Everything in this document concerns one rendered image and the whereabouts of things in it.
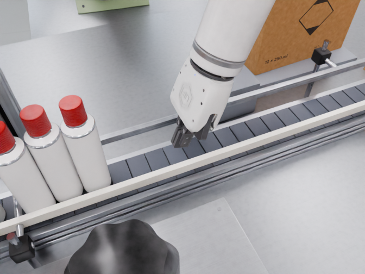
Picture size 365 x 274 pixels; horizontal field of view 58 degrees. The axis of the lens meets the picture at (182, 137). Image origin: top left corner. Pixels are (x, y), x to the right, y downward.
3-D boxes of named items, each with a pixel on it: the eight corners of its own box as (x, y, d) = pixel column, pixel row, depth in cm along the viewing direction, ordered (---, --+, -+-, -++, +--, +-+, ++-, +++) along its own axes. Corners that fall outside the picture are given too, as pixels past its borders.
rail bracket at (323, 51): (315, 113, 81) (339, 56, 69) (297, 94, 86) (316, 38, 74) (326, 109, 82) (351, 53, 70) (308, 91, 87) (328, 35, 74)
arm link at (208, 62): (184, 29, 50) (178, 47, 52) (210, 61, 45) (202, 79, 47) (228, 35, 55) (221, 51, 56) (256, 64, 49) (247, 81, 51)
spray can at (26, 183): (30, 226, 56) (-27, 149, 41) (23, 203, 59) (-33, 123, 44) (61, 212, 58) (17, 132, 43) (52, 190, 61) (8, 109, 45)
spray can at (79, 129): (81, 195, 60) (46, 114, 45) (86, 172, 63) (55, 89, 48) (109, 195, 60) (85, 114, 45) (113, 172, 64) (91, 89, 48)
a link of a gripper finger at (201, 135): (208, 92, 52) (190, 94, 57) (209, 141, 52) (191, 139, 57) (215, 92, 53) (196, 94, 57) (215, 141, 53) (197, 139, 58)
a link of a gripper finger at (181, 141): (183, 118, 57) (171, 145, 61) (190, 130, 55) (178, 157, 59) (198, 117, 59) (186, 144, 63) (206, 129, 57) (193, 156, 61)
